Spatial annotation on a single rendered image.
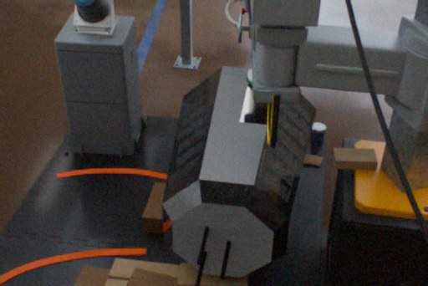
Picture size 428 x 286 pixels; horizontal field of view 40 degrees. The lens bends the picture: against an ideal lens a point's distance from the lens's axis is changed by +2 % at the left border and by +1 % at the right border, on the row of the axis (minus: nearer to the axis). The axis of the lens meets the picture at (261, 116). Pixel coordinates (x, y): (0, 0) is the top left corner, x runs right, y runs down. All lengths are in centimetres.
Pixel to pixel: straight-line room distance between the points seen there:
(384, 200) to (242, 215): 64
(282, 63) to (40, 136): 239
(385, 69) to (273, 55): 45
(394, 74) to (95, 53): 194
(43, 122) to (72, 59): 89
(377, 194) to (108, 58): 184
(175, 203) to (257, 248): 43
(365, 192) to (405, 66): 64
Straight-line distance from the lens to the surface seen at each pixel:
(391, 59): 238
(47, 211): 376
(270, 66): 240
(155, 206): 350
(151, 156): 404
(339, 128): 441
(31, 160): 418
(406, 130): 260
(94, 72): 375
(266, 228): 265
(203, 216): 264
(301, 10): 220
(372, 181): 277
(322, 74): 241
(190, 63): 504
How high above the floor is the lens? 255
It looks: 35 degrees down
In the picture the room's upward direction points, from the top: 4 degrees clockwise
